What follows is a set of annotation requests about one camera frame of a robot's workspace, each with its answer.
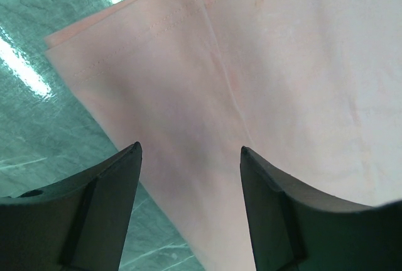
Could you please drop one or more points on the salmon pink t-shirt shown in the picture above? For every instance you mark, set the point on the salmon pink t-shirt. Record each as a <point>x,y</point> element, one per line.
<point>313,86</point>

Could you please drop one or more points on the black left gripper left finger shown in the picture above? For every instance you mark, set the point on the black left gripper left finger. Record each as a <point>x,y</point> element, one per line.
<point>78,223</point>

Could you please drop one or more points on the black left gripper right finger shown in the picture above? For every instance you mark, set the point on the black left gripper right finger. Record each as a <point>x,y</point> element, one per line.
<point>294,226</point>

